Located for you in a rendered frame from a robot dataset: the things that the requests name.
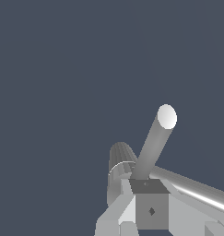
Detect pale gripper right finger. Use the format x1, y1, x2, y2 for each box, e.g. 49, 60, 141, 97
161, 179, 224, 236

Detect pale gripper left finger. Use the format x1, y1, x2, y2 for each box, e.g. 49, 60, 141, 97
94, 178, 139, 236

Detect shiny metal faucet spout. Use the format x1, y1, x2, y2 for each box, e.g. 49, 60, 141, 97
148, 165, 224, 216

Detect grey ribbed faucet cylinder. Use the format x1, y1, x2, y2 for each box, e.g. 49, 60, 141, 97
106, 141, 138, 207

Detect grey faucet lever handle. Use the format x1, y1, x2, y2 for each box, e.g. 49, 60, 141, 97
129, 103, 178, 230

